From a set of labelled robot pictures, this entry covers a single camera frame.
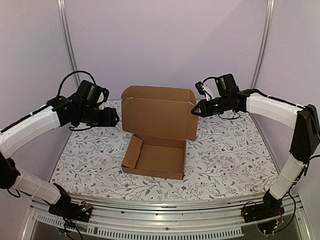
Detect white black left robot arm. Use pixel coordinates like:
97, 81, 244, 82
0, 80, 120, 217

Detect left aluminium frame post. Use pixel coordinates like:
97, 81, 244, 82
56, 0, 78, 72

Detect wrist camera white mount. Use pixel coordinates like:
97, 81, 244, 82
96, 88, 110, 109
195, 81, 214, 101

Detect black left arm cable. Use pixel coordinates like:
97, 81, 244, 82
57, 70, 98, 97

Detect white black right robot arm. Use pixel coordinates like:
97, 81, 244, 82
191, 73, 320, 218

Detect aluminium frame post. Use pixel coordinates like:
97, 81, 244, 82
56, 0, 78, 72
250, 0, 276, 89

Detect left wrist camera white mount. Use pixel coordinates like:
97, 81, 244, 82
96, 88, 110, 109

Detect brown cardboard box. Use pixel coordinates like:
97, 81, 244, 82
121, 86, 198, 180

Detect aluminium front rail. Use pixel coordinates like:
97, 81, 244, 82
22, 194, 312, 240

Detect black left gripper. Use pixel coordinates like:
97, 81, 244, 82
79, 105, 120, 127

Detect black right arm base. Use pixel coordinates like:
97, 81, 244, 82
241, 190, 285, 223

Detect floral patterned table mat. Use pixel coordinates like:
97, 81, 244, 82
50, 112, 278, 202

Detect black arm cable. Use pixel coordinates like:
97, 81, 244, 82
202, 76, 308, 110
57, 70, 98, 97

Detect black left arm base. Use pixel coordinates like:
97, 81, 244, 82
48, 183, 93, 223

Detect right aluminium frame post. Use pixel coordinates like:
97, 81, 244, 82
250, 0, 276, 89

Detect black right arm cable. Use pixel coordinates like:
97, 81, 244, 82
202, 76, 308, 110

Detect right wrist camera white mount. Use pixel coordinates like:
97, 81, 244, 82
195, 81, 214, 101

